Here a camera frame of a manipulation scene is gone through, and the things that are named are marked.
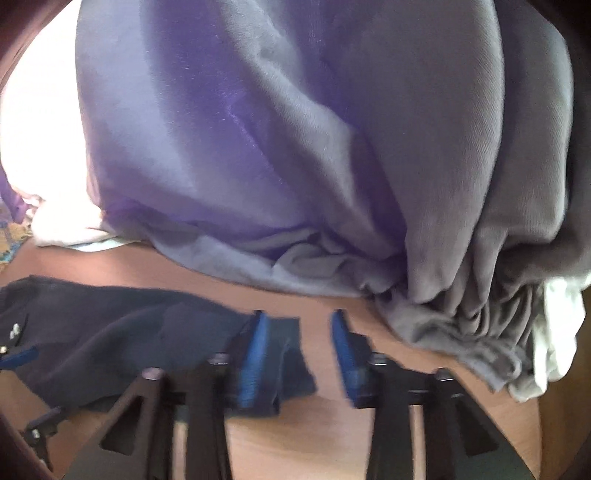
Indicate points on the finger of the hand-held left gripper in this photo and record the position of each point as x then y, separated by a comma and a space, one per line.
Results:
19, 357
42, 423

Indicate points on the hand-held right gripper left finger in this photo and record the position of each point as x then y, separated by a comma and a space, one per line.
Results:
253, 364

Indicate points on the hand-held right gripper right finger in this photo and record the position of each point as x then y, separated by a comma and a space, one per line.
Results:
345, 360

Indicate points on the dark cloth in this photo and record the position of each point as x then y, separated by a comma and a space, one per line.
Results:
120, 341

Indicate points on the grey pants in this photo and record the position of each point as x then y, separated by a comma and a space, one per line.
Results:
323, 152

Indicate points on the patterned cloth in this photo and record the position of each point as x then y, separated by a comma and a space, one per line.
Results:
6, 240

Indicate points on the white cloth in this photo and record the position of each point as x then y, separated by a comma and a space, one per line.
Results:
41, 152
556, 332

